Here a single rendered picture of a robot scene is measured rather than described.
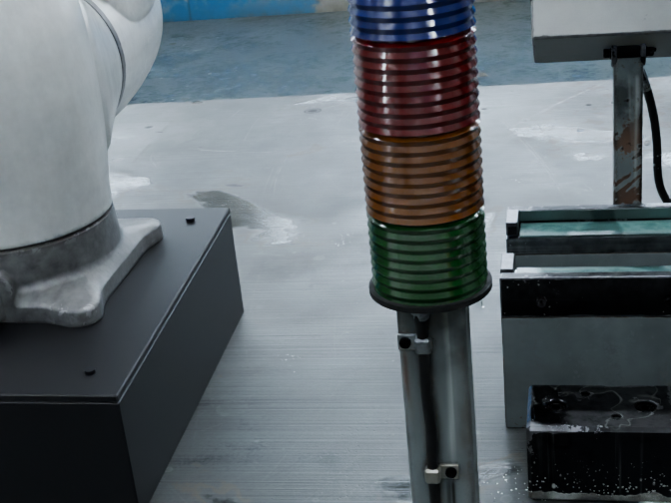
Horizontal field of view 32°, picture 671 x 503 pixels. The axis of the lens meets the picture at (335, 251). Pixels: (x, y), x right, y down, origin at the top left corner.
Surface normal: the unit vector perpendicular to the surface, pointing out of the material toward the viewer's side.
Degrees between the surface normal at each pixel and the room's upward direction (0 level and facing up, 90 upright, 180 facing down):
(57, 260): 86
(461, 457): 90
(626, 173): 90
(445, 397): 90
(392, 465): 0
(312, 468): 0
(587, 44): 147
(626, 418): 0
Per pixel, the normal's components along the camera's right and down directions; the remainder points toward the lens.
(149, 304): -0.08, -0.91
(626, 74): -0.18, 0.40
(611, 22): -0.20, -0.16
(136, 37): 0.97, -0.15
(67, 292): 0.04, -0.80
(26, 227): 0.38, 0.38
